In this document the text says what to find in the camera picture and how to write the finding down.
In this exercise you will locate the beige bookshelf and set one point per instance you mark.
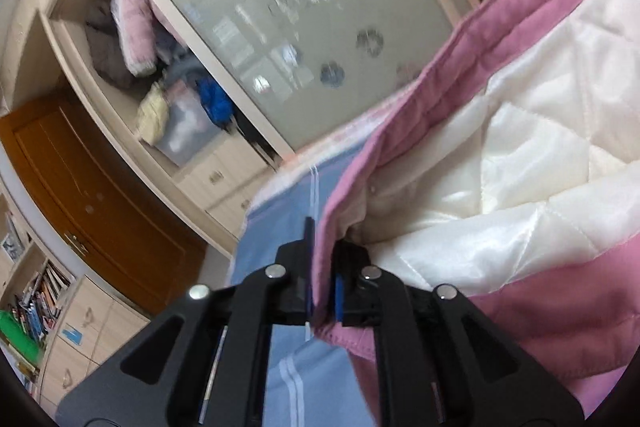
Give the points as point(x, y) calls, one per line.
point(30, 267)

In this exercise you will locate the blue sticker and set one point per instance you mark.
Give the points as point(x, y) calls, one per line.
point(72, 336)

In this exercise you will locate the row of books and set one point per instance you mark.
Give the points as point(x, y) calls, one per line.
point(40, 307)

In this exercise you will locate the brown wooden door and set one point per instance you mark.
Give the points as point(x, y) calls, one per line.
point(100, 207)

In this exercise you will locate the green folder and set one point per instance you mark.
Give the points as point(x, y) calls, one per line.
point(17, 337)

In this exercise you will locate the beige cabinet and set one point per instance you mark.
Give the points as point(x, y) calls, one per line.
point(90, 347)

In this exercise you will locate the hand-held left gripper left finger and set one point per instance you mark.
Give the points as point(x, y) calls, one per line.
point(235, 332)

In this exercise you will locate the yellow cloth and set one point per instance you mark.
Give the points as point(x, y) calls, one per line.
point(152, 112)

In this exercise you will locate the dark hanging jacket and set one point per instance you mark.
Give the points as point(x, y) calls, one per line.
point(107, 52)

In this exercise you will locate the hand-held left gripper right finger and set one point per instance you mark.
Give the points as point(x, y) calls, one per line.
point(400, 332)

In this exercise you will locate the beige wardrobe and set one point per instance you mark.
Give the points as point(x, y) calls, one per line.
point(60, 32)

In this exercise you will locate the pink hanging coat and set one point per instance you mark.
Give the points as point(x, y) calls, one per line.
point(135, 22)

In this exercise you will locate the blue patterned bed sheet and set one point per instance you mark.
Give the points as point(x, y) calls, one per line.
point(280, 217)

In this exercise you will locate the grey clothes pile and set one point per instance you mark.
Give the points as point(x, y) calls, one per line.
point(180, 69)

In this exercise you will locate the beige wardrobe drawer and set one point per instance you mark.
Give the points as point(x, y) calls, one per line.
point(222, 172)
point(235, 212)

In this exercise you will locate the pink and white jacket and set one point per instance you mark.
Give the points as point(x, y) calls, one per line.
point(525, 157)

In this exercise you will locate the blue garment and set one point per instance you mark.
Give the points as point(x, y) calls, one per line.
point(215, 102)

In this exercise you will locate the clear plastic storage bin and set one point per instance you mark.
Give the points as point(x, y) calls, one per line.
point(187, 134)

